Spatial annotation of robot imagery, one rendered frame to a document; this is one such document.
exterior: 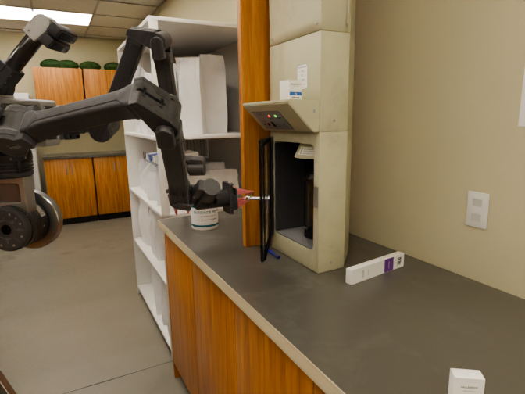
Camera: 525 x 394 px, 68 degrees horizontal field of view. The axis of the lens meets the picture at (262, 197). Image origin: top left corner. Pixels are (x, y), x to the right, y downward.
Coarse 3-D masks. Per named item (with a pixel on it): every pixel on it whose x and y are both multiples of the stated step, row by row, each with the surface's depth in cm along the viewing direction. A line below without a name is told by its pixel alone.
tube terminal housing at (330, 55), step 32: (320, 32) 117; (288, 64) 134; (320, 64) 118; (352, 64) 136; (320, 96) 120; (352, 96) 142; (320, 128) 122; (320, 160) 124; (320, 192) 126; (320, 224) 129; (320, 256) 131
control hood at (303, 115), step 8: (248, 104) 138; (256, 104) 133; (264, 104) 129; (272, 104) 124; (280, 104) 120; (288, 104) 116; (296, 104) 117; (304, 104) 118; (312, 104) 119; (248, 112) 144; (280, 112) 125; (288, 112) 121; (296, 112) 117; (304, 112) 118; (312, 112) 120; (256, 120) 146; (288, 120) 126; (296, 120) 122; (304, 120) 119; (312, 120) 120; (264, 128) 147; (296, 128) 127; (304, 128) 123; (312, 128) 121
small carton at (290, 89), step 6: (282, 84) 123; (288, 84) 120; (294, 84) 121; (300, 84) 122; (282, 90) 123; (288, 90) 121; (294, 90) 121; (300, 90) 123; (282, 96) 124; (288, 96) 121; (294, 96) 122; (300, 96) 123
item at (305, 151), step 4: (300, 144) 139; (304, 144) 136; (308, 144) 135; (300, 148) 138; (304, 148) 136; (308, 148) 134; (312, 148) 134; (296, 152) 140; (300, 152) 137; (304, 152) 135; (308, 152) 134; (312, 152) 133; (296, 156) 138; (300, 156) 136; (304, 156) 135; (308, 156) 134; (312, 156) 133
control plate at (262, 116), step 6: (258, 114) 139; (264, 114) 135; (270, 114) 132; (276, 114) 128; (264, 120) 140; (270, 120) 136; (276, 120) 133; (282, 120) 129; (270, 126) 141; (282, 126) 133; (288, 126) 130
